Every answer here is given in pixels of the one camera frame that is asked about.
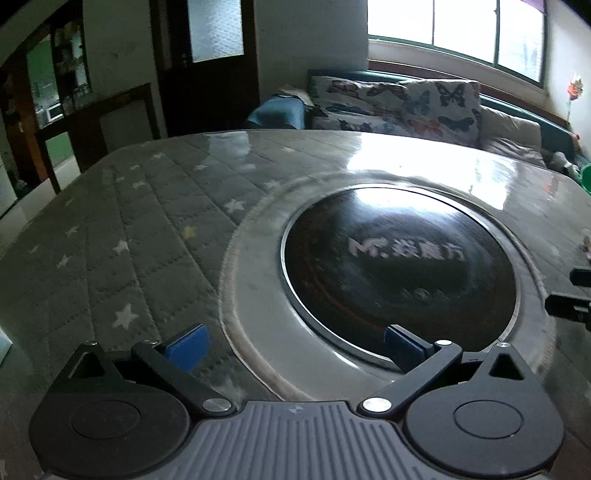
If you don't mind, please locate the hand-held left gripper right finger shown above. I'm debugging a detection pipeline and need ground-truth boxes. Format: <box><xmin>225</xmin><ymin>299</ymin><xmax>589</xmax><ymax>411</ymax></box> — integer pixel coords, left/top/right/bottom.
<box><xmin>358</xmin><ymin>324</ymin><xmax>543</xmax><ymax>422</ymax></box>

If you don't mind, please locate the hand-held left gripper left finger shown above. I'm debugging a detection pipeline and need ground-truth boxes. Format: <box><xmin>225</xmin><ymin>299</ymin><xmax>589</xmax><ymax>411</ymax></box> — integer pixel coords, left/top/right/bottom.
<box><xmin>48</xmin><ymin>323</ymin><xmax>236</xmax><ymax>418</ymax></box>

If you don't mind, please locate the black round induction cooktop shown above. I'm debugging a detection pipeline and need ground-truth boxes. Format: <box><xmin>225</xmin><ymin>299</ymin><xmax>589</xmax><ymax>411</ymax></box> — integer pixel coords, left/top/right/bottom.
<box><xmin>279</xmin><ymin>185</ymin><xmax>518</xmax><ymax>374</ymax></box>

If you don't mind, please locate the grey plush toy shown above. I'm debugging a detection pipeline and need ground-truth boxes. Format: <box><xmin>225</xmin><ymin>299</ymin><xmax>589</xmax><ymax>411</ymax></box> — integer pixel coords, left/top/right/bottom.
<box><xmin>549</xmin><ymin>151</ymin><xmax>580</xmax><ymax>178</ymax></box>

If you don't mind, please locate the teal sofa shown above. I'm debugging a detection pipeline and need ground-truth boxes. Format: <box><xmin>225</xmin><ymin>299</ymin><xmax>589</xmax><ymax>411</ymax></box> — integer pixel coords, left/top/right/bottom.
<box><xmin>247</xmin><ymin>69</ymin><xmax>591</xmax><ymax>181</ymax></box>

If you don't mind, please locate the grey pillow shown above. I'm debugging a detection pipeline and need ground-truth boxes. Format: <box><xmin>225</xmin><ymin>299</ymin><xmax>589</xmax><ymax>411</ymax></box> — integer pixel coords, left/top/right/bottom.
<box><xmin>478</xmin><ymin>107</ymin><xmax>546</xmax><ymax>164</ymax></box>

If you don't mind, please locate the colourful pinwheel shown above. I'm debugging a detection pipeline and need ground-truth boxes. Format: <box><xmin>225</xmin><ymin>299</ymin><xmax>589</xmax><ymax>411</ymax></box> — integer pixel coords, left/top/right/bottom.
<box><xmin>566</xmin><ymin>74</ymin><xmax>585</xmax><ymax>125</ymax></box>

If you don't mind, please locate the square butterfly print pillow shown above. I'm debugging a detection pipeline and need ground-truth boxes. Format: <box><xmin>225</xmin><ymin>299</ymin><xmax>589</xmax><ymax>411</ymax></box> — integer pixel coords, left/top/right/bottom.
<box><xmin>399</xmin><ymin>79</ymin><xmax>483</xmax><ymax>148</ymax></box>

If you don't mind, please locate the long butterfly print pillow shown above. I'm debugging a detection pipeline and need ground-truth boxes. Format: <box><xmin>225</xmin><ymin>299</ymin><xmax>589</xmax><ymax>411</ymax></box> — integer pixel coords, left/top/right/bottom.
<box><xmin>308</xmin><ymin>75</ymin><xmax>416</xmax><ymax>134</ymax></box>

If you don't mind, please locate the blue towel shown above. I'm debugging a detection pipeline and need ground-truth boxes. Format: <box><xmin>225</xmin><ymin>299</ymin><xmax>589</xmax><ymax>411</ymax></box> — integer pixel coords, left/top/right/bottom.
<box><xmin>247</xmin><ymin>95</ymin><xmax>305</xmax><ymax>130</ymax></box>

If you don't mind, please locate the dark wooden glass door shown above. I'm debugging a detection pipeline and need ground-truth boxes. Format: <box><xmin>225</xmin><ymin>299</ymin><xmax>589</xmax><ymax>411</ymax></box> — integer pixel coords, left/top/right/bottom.
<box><xmin>152</xmin><ymin>0</ymin><xmax>259</xmax><ymax>139</ymax></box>

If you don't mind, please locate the dark wooden counter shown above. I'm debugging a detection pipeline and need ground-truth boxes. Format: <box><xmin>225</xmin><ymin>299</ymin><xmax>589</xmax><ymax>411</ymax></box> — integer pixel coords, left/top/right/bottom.
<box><xmin>36</xmin><ymin>83</ymin><xmax>160</xmax><ymax>195</ymax></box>

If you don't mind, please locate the beige cloth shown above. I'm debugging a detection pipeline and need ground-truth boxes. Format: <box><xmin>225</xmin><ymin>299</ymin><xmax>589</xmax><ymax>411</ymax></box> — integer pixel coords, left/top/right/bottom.
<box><xmin>277</xmin><ymin>85</ymin><xmax>312</xmax><ymax>104</ymax></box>

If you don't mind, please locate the green framed window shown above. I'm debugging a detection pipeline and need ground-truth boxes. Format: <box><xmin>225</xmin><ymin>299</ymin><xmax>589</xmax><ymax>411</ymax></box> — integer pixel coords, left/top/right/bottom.
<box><xmin>367</xmin><ymin>0</ymin><xmax>550</xmax><ymax>88</ymax></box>

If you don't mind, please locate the dark wooden shelf cabinet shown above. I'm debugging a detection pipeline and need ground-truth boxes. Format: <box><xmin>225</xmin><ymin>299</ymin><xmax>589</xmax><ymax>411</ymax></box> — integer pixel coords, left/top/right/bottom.
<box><xmin>0</xmin><ymin>0</ymin><xmax>93</xmax><ymax>185</ymax></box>

